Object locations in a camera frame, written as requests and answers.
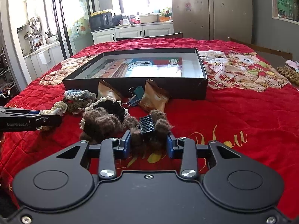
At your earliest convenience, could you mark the green paper notice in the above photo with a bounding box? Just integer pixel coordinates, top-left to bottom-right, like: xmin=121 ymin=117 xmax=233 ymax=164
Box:
xmin=277 ymin=0 xmax=294 ymax=20

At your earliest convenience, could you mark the brown blue crochet scrunchie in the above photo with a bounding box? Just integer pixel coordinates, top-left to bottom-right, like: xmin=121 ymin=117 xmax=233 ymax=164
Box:
xmin=63 ymin=90 xmax=97 ymax=114

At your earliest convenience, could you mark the pink cloth on side table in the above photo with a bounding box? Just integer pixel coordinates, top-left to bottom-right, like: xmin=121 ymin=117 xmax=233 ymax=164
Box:
xmin=285 ymin=60 xmax=299 ymax=70

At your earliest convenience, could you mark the right wooden chair back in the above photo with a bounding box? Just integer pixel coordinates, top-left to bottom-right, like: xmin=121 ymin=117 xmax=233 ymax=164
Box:
xmin=228 ymin=37 xmax=293 ymax=60

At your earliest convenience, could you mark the brown snack packet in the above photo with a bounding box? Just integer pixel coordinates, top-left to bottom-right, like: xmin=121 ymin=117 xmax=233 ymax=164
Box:
xmin=97 ymin=80 xmax=123 ymax=102
xmin=139 ymin=79 xmax=169 ymax=112

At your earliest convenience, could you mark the teal binder clip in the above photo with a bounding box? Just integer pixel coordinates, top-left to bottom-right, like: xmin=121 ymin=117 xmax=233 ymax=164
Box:
xmin=134 ymin=86 xmax=144 ymax=100

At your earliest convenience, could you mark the silver double-door refrigerator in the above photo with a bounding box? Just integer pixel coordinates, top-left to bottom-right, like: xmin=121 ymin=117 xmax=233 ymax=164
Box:
xmin=172 ymin=0 xmax=253 ymax=43

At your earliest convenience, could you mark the black shallow cardboard box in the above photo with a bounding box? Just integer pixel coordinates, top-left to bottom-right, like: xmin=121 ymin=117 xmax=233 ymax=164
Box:
xmin=62 ymin=48 xmax=208 ymax=100

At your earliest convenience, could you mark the person's left hand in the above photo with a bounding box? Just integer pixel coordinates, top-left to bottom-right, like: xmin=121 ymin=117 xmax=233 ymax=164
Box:
xmin=0 ymin=133 xmax=5 ymax=147

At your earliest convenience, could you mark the black sliding door frame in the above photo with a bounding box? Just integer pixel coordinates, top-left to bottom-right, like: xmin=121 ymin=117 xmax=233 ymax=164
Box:
xmin=52 ymin=0 xmax=75 ymax=60

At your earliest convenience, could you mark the black cream crochet scrunchie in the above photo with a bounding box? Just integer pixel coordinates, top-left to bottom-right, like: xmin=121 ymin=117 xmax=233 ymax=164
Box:
xmin=80 ymin=100 xmax=130 ymax=130

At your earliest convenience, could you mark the black microwave oven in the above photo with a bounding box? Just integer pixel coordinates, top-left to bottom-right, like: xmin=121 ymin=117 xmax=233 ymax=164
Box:
xmin=89 ymin=12 xmax=114 ymax=31

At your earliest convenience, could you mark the brown fuzzy black hair claw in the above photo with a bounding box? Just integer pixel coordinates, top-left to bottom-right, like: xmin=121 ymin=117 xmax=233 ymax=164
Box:
xmin=122 ymin=110 xmax=172 ymax=155

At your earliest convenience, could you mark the brown fuzzy scrunchie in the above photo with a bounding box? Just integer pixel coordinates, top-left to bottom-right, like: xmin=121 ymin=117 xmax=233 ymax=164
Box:
xmin=80 ymin=107 xmax=123 ymax=145

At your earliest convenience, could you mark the white kitchen cabinet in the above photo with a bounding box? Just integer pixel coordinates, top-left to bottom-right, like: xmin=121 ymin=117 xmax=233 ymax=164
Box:
xmin=92 ymin=22 xmax=174 ymax=44

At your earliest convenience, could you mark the wooden bead trivet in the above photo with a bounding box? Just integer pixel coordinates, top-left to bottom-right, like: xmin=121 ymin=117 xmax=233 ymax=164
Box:
xmin=277 ymin=66 xmax=299 ymax=85

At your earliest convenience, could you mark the blue binder clip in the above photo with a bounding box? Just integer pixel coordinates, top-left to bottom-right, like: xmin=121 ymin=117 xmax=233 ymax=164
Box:
xmin=122 ymin=88 xmax=140 ymax=108

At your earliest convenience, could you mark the white basin on counter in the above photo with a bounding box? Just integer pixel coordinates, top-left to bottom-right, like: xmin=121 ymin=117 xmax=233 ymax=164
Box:
xmin=139 ymin=13 xmax=159 ymax=24

